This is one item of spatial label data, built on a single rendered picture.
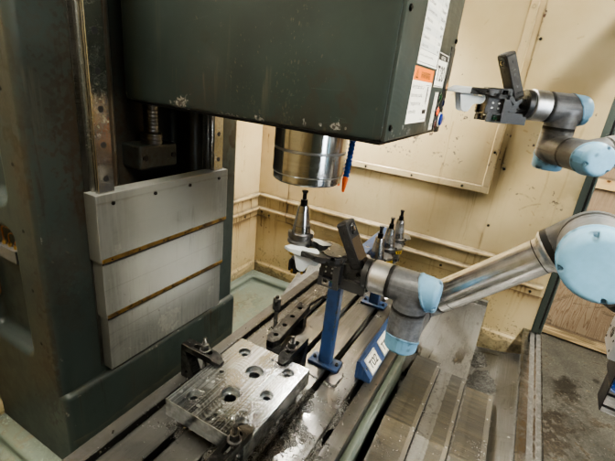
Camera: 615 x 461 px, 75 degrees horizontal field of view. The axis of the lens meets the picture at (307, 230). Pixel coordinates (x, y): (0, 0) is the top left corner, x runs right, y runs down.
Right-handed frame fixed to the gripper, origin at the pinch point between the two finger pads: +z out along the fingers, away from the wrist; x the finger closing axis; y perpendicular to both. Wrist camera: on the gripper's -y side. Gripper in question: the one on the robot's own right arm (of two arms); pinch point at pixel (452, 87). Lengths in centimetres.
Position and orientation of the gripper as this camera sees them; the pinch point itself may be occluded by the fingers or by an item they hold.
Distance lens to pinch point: 111.4
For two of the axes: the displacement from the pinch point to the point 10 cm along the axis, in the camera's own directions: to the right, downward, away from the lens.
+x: -0.2, -3.6, 9.3
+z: -9.9, -0.9, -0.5
